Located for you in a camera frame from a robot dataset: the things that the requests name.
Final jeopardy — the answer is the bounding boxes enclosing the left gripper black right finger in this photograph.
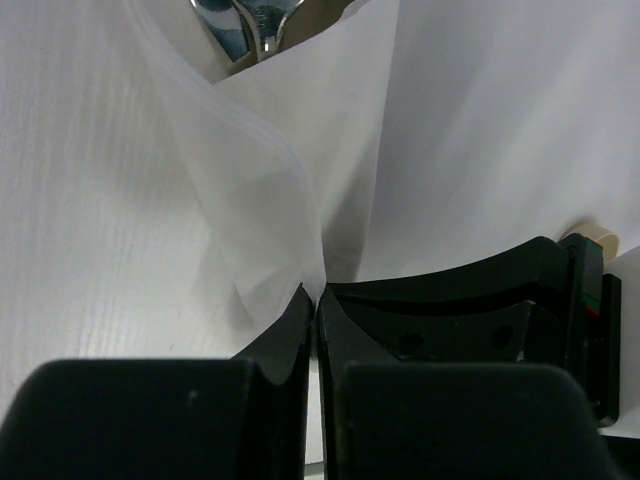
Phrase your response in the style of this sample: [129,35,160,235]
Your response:
[316,292,630,479]

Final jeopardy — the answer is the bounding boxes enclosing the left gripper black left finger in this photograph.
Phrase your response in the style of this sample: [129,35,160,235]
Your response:
[1,289,313,479]

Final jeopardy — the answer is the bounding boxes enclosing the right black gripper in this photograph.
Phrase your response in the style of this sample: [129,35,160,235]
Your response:
[324,233,622,427]

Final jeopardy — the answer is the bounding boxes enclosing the white paper napkin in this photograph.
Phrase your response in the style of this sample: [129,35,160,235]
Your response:
[0,0,640,361]

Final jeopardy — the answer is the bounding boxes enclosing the silver fork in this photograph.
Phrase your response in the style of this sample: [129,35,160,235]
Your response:
[232,0,303,62]

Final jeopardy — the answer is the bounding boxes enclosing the oval wooden cutlery tray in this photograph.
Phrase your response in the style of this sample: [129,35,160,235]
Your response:
[562,222,620,263]

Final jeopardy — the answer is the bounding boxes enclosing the silver knife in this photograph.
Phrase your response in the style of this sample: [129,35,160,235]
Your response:
[191,0,250,63]

